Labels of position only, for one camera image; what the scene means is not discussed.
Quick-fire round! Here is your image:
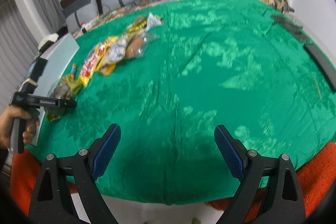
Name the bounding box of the clear bag of brown balls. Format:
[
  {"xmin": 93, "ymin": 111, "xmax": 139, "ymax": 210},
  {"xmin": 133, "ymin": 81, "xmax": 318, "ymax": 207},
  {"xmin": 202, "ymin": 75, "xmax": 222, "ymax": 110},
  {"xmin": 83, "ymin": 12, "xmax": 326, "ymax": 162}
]
[{"xmin": 45, "ymin": 74, "xmax": 83, "ymax": 122}]

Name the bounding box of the long yellow red snack pack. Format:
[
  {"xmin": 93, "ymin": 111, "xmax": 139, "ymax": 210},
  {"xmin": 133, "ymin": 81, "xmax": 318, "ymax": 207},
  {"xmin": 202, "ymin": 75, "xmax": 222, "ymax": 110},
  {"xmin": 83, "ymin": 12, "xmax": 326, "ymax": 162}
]
[{"xmin": 79, "ymin": 36, "xmax": 118, "ymax": 87}]

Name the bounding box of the person's left hand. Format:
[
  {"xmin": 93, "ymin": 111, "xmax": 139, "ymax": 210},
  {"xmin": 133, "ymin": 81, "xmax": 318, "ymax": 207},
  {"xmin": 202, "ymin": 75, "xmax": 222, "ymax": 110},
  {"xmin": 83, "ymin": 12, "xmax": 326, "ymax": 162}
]
[{"xmin": 0, "ymin": 106, "xmax": 40, "ymax": 149}]

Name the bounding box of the orange fuzzy blanket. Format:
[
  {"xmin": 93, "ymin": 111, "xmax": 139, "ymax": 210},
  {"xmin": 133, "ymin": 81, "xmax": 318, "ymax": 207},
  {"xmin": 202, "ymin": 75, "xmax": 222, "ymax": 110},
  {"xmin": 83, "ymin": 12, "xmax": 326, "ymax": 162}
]
[{"xmin": 10, "ymin": 142, "xmax": 336, "ymax": 217}]

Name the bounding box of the grey curtain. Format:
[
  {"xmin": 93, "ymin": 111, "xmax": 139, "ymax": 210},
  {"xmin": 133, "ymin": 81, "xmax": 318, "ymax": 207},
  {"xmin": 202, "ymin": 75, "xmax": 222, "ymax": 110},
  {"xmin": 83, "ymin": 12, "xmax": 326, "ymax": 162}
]
[{"xmin": 1, "ymin": 0, "xmax": 65, "ymax": 110}]

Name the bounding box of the white cardboard box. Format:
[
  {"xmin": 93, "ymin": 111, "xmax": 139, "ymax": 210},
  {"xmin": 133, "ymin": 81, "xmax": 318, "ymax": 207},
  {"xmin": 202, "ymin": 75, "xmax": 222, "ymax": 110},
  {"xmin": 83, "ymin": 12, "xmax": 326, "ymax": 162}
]
[{"xmin": 15, "ymin": 32, "xmax": 80, "ymax": 147}]

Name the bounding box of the white cloth bundle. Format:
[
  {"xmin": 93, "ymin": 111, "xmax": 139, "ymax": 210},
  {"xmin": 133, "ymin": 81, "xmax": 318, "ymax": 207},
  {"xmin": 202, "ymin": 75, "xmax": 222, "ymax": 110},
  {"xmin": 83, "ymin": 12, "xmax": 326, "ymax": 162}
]
[{"xmin": 38, "ymin": 33, "xmax": 59, "ymax": 51}]

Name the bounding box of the silver clear snack pack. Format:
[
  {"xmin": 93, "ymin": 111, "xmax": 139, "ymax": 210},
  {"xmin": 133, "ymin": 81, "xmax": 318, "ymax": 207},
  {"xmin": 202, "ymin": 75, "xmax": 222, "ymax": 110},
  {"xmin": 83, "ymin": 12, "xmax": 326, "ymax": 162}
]
[{"xmin": 102, "ymin": 38, "xmax": 128, "ymax": 67}]

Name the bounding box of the grey pillow left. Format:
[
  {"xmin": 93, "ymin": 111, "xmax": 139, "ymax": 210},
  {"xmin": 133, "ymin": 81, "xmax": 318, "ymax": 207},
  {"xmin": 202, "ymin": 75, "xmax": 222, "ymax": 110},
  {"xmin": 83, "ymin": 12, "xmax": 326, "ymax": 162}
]
[{"xmin": 63, "ymin": 0, "xmax": 99, "ymax": 33}]

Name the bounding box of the vacuum packed orange sausage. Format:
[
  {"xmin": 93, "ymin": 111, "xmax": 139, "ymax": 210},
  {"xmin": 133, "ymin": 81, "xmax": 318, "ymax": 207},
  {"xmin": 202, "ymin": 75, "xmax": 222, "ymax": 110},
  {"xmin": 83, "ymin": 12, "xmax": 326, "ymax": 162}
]
[{"xmin": 124, "ymin": 31, "xmax": 159, "ymax": 60}]

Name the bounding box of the yellow black snack pack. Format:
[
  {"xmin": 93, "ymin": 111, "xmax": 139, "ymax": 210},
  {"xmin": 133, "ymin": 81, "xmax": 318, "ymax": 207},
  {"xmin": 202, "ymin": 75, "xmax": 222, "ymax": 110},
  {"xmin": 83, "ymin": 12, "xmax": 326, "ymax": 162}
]
[{"xmin": 126, "ymin": 15, "xmax": 148, "ymax": 33}]

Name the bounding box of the black flat panel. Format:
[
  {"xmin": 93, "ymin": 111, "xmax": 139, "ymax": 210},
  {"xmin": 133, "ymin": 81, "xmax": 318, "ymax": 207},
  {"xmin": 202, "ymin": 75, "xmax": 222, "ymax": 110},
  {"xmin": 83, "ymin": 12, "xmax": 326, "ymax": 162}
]
[{"xmin": 303, "ymin": 43, "xmax": 336, "ymax": 93}]

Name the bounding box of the green patterned cloth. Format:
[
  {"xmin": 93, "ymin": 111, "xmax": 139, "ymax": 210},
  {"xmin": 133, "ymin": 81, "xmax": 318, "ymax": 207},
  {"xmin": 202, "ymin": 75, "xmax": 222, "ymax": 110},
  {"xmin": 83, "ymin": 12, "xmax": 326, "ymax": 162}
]
[{"xmin": 30, "ymin": 0, "xmax": 335, "ymax": 205}]

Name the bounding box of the white triangular snack pack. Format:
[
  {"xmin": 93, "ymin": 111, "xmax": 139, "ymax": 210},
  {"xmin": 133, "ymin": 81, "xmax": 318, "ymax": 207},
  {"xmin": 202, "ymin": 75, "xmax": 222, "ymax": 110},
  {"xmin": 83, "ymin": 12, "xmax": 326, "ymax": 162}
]
[{"xmin": 145, "ymin": 12, "xmax": 162, "ymax": 31}]

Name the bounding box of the black flat device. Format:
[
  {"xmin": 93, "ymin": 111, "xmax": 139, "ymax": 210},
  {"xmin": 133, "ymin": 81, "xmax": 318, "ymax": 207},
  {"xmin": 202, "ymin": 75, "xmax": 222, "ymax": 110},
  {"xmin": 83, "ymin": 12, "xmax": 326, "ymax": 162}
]
[{"xmin": 270, "ymin": 14, "xmax": 311, "ymax": 43}]

